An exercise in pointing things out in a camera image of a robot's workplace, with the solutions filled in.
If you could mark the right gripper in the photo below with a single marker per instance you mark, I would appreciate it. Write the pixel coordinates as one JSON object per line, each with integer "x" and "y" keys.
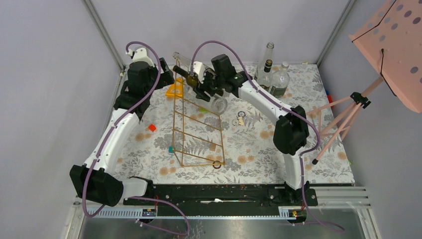
{"x": 200, "y": 88}

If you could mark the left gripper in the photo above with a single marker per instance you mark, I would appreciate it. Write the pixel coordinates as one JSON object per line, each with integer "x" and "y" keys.
{"x": 166, "y": 76}

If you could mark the dark green wine bottle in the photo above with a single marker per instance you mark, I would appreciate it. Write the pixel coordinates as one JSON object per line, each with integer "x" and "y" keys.
{"x": 202, "y": 84}

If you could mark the clear whisky bottle black cap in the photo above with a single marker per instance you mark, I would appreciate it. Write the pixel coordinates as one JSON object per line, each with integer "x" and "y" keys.
{"x": 264, "y": 76}

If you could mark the clear tall bottle black label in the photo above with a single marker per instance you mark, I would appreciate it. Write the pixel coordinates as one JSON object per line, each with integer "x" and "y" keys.
{"x": 267, "y": 55}

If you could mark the clear bottle dark green label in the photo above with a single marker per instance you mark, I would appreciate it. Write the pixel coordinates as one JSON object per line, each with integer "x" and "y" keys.
{"x": 280, "y": 80}

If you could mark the clear round silver-cap bottle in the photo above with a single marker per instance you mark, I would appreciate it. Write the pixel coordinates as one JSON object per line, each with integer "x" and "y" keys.
{"x": 217, "y": 104}

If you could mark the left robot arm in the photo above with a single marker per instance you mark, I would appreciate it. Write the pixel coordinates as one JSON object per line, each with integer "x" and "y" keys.
{"x": 93, "y": 181}

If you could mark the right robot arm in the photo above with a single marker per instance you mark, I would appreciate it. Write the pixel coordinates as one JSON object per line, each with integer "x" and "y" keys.
{"x": 291, "y": 130}

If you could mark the clear top wine bottle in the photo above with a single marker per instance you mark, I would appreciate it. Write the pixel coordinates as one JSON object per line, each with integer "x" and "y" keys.
{"x": 188, "y": 62}

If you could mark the orange triangle ruler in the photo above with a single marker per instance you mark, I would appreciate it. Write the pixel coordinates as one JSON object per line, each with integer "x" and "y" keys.
{"x": 176, "y": 89}

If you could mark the white poker chip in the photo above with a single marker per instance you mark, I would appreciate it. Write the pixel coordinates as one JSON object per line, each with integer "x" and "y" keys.
{"x": 235, "y": 122}

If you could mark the red block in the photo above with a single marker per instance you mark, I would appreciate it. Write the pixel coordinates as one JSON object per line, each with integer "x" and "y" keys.
{"x": 152, "y": 127}

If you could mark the floral table mat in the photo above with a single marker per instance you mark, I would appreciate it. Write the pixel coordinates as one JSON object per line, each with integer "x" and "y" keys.
{"x": 250, "y": 154}

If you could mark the pink music stand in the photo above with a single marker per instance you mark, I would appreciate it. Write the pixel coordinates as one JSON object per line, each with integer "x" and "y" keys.
{"x": 391, "y": 42}

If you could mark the gold wire wine rack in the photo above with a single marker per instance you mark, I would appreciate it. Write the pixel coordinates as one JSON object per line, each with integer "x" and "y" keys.
{"x": 193, "y": 132}

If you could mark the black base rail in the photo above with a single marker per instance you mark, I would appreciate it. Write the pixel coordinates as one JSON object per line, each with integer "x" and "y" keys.
{"x": 224, "y": 200}

